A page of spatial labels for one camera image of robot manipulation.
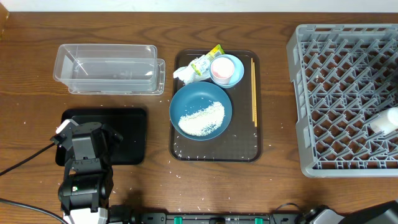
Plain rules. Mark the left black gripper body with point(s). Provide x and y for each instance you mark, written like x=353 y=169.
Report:
x=111 y=137

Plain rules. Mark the pile of white rice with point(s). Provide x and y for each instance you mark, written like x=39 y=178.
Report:
x=203 y=122

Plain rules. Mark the dark blue plate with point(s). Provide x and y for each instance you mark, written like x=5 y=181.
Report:
x=197 y=96

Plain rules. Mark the brown serving tray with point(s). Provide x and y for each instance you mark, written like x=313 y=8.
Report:
x=241 y=141

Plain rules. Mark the white green cup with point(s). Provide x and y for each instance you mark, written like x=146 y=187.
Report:
x=385 y=122

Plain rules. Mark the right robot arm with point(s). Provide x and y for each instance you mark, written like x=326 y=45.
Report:
x=385 y=213

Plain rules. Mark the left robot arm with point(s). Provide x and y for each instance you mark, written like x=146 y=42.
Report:
x=88 y=176

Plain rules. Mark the grey dishwasher rack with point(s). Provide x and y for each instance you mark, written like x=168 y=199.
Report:
x=343 y=76

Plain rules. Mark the black plastic tray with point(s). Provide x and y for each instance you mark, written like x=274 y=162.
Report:
x=131 y=123

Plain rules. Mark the clear plastic bin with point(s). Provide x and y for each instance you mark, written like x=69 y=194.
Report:
x=71 y=55

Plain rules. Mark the crumpled white green wrapper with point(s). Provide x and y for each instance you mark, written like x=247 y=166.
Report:
x=199 y=68

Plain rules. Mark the pink white cup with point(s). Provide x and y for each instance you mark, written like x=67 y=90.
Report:
x=222 y=69

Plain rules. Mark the light blue small bowl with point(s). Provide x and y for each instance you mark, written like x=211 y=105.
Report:
x=238 y=72

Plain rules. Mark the wooden chopstick right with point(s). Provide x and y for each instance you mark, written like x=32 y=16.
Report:
x=255 y=97

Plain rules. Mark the wooden chopstick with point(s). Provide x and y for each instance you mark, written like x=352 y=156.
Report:
x=252 y=92
x=255 y=97

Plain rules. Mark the wooden chopstick left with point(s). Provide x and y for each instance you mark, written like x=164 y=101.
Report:
x=252 y=92

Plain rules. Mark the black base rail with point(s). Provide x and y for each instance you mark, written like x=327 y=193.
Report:
x=122 y=214

